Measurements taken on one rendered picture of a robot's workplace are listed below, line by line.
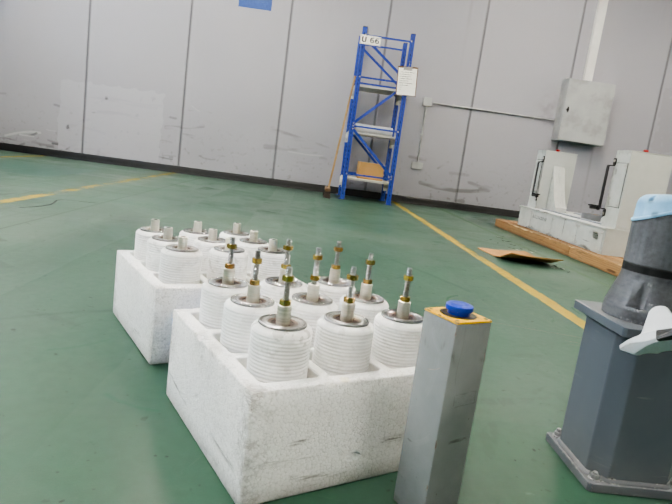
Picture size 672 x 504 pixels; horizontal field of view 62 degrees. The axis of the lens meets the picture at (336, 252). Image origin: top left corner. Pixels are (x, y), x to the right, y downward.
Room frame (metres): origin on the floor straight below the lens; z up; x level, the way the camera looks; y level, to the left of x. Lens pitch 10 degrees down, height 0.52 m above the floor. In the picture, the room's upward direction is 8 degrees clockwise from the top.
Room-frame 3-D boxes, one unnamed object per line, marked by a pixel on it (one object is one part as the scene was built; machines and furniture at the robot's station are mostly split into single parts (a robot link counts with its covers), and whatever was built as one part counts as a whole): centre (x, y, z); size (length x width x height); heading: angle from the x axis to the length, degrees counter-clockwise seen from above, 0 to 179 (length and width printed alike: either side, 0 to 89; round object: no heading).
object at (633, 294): (1.01, -0.58, 0.35); 0.15 x 0.15 x 0.10
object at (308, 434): (1.00, 0.03, 0.09); 0.39 x 0.39 x 0.18; 33
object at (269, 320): (0.84, 0.07, 0.25); 0.08 x 0.08 x 0.01
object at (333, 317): (0.90, -0.03, 0.25); 0.08 x 0.08 x 0.01
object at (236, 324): (0.94, 0.13, 0.16); 0.10 x 0.10 x 0.18
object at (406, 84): (6.65, -0.54, 1.45); 0.25 x 0.03 x 0.39; 94
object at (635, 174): (4.66, -2.02, 0.45); 1.61 x 0.57 x 0.74; 4
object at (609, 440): (1.01, -0.58, 0.15); 0.19 x 0.19 x 0.30; 4
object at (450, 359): (0.80, -0.19, 0.16); 0.07 x 0.07 x 0.31; 33
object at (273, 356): (0.84, 0.07, 0.16); 0.10 x 0.10 x 0.18
